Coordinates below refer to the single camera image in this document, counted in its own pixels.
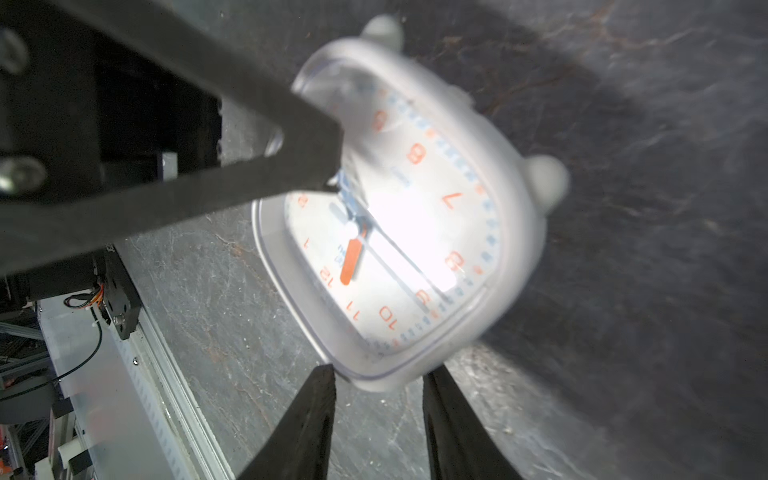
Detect aluminium rail frame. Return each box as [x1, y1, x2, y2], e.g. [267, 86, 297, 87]
[37, 297, 236, 479]

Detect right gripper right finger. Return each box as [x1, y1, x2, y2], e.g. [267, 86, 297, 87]
[423, 366, 522, 480]

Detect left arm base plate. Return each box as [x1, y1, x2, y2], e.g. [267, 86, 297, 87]
[92, 244, 143, 341]

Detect white alarm clock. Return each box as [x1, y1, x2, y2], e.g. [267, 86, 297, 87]
[252, 15, 570, 392]

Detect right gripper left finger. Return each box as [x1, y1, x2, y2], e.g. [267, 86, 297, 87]
[238, 365, 336, 480]

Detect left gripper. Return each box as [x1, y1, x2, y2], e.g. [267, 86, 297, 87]
[1, 1, 342, 275]

